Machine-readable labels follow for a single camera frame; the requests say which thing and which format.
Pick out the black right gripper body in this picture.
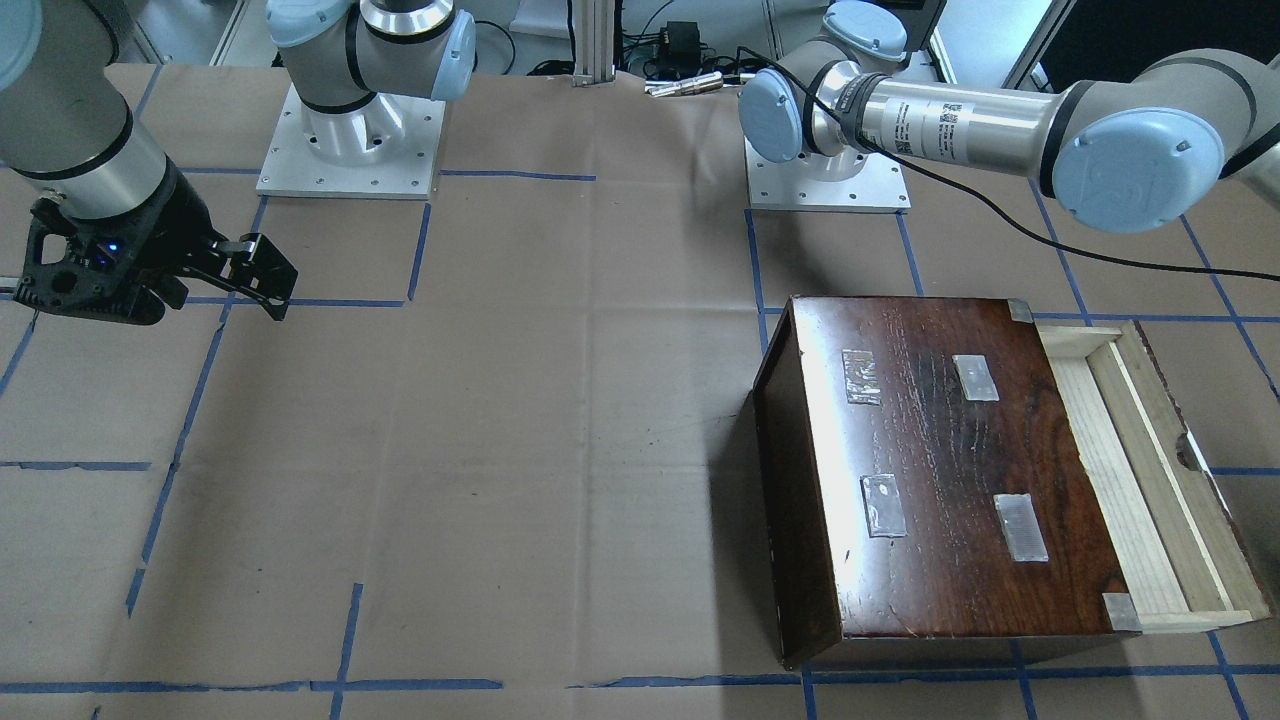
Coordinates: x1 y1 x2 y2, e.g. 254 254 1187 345
14 165 241 325

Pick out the light wooden drawer front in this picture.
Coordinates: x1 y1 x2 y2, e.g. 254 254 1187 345
1039 322 1275 634

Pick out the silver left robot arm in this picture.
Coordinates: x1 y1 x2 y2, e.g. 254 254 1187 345
739 1 1279 233

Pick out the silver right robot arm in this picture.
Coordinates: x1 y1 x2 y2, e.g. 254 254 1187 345
1 1 476 325

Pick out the dark wooden drawer box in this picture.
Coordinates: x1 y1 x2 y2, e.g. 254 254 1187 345
751 296 1138 670

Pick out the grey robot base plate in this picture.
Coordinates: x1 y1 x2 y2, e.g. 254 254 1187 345
256 88 448 200

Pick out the aluminium frame post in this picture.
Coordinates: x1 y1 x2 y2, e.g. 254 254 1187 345
567 0 621 87

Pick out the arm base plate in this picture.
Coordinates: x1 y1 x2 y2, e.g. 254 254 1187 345
745 142 911 213

